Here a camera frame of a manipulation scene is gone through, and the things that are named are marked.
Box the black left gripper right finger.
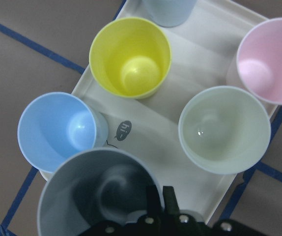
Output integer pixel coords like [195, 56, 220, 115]
[163, 186, 180, 218]

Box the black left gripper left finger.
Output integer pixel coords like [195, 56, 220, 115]
[146, 185, 163, 218]

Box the grey plastic cup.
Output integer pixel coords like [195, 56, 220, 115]
[37, 147, 159, 236]

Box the pale green plastic cup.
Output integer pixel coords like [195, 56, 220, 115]
[178, 86, 271, 175]

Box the blue cup near tray corner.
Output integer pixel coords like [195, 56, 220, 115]
[17, 92, 109, 173]

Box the yellow plastic cup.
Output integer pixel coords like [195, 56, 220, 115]
[89, 17, 172, 99]

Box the pink plastic cup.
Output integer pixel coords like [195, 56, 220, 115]
[226, 18, 282, 105]

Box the blue cup middle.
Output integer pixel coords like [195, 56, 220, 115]
[142, 0, 197, 28]

